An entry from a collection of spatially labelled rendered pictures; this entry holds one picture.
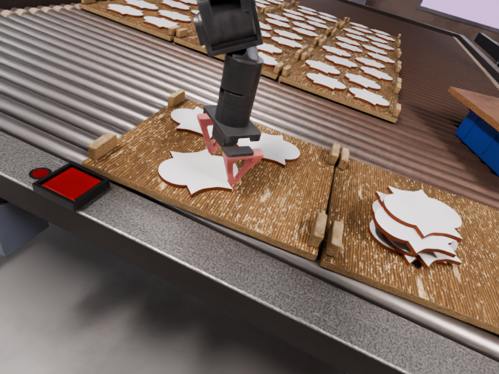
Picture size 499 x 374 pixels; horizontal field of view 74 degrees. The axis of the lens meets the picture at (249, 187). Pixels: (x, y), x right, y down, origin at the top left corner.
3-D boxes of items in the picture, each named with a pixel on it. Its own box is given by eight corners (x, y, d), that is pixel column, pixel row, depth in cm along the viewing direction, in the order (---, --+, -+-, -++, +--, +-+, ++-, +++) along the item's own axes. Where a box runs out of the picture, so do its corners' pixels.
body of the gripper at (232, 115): (235, 113, 61) (243, 75, 56) (260, 144, 54) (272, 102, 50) (201, 114, 57) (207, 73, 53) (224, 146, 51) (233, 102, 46)
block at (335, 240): (335, 259, 50) (342, 247, 48) (324, 254, 50) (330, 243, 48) (338, 234, 55) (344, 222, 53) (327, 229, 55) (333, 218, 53)
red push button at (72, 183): (74, 207, 49) (73, 200, 48) (41, 191, 50) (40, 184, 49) (102, 187, 54) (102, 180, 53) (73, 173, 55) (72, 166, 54)
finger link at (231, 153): (237, 165, 62) (249, 121, 57) (255, 189, 58) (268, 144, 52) (204, 168, 59) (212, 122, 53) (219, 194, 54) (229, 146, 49)
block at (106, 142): (96, 162, 55) (95, 148, 53) (86, 158, 55) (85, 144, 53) (117, 147, 60) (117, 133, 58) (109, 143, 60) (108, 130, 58)
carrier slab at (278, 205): (313, 262, 51) (317, 255, 50) (82, 169, 55) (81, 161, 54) (335, 158, 78) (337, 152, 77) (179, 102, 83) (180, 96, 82)
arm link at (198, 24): (191, 16, 43) (255, 0, 42) (200, 1, 52) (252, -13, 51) (216, 100, 51) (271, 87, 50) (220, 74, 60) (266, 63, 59)
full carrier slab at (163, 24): (169, 41, 120) (171, 28, 117) (79, 7, 127) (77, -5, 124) (214, 29, 147) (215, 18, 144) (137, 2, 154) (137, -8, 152)
